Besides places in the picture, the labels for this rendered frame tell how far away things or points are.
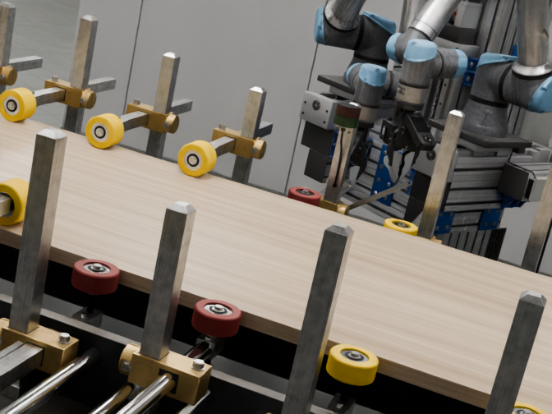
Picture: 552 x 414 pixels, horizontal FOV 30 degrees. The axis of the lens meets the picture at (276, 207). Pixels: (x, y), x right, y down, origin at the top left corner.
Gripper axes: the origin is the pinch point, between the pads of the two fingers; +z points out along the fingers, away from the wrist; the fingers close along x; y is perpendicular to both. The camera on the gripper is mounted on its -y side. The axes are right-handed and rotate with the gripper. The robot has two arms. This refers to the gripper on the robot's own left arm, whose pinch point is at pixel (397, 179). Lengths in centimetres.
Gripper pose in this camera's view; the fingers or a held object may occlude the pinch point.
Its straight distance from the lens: 264.7
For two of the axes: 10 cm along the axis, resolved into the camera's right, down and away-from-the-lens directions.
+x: -9.1, -0.1, -4.2
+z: -1.7, 9.3, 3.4
